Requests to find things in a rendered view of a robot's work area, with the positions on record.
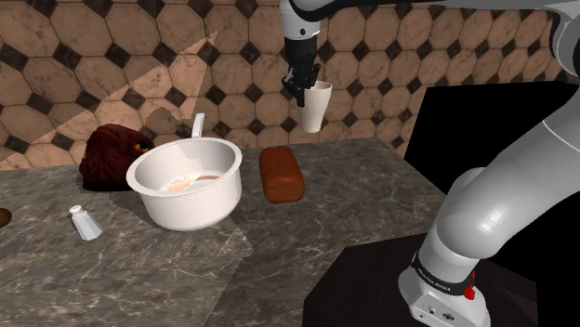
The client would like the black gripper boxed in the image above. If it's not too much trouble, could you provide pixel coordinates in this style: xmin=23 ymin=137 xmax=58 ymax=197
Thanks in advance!
xmin=282 ymin=35 xmax=322 ymax=109

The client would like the white cup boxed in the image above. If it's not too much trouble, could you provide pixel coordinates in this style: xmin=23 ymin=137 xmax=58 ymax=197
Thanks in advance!
xmin=299 ymin=80 xmax=334 ymax=135

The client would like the brown bread loaf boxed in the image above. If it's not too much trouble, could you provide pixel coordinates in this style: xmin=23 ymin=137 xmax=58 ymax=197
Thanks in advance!
xmin=258 ymin=145 xmax=307 ymax=205

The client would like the dark robot stand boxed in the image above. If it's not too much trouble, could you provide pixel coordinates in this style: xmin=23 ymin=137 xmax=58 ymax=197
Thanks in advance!
xmin=301 ymin=232 xmax=541 ymax=327

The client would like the dark red creature figure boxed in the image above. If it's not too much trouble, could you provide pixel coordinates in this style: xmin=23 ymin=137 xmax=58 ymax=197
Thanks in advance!
xmin=78 ymin=123 xmax=155 ymax=192

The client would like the white salt shaker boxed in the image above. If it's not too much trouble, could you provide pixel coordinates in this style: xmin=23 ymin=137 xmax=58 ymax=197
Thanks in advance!
xmin=68 ymin=204 xmax=104 ymax=242

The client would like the white pot with handle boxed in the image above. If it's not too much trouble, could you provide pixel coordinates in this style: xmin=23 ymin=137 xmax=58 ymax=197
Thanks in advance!
xmin=125 ymin=112 xmax=244 ymax=232

